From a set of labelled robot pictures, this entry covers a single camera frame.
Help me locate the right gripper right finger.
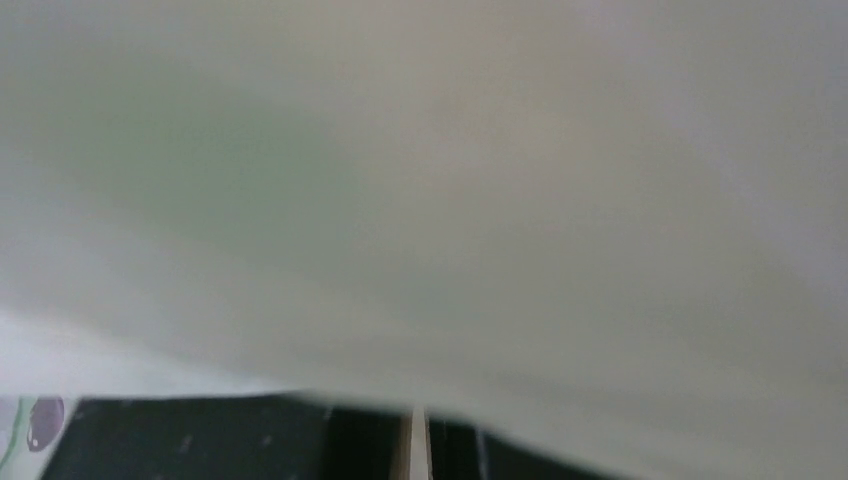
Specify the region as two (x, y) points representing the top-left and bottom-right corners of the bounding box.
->
(427, 417), (606, 480)

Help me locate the green avocado plastic bag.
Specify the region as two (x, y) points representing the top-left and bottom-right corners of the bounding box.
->
(1, 1), (847, 479)

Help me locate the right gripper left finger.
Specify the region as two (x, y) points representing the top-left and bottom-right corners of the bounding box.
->
(41, 395), (400, 480)

